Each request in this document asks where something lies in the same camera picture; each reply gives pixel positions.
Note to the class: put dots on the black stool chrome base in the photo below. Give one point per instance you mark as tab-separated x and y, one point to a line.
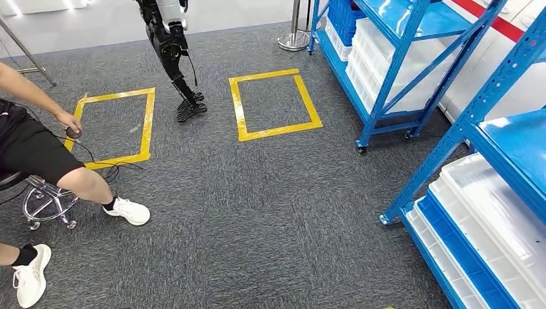
47	200

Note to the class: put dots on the silver stanchion post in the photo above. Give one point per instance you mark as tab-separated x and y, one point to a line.
293	38

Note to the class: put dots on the blue metal shelf rack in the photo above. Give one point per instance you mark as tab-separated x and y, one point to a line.
495	94
396	64

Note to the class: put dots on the person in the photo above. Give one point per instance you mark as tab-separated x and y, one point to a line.
34	149

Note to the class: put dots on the person's left forearm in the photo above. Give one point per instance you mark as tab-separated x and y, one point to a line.
30	91

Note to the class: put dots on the steel table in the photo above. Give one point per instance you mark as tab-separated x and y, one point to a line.
25	51

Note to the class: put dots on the white plastic crate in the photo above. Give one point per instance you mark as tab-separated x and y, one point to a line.
443	264
409	72
490	204
337	44

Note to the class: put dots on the person's left hand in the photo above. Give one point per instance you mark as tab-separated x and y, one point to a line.
70	120

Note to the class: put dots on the red barrier belt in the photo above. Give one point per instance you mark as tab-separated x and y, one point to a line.
495	19

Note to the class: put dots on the black humanoid robot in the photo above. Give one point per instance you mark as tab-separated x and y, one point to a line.
170	47

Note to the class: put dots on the grey hand controller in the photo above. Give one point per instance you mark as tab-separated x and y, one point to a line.
73	133

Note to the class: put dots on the white car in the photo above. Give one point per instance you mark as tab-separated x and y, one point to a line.
482	72

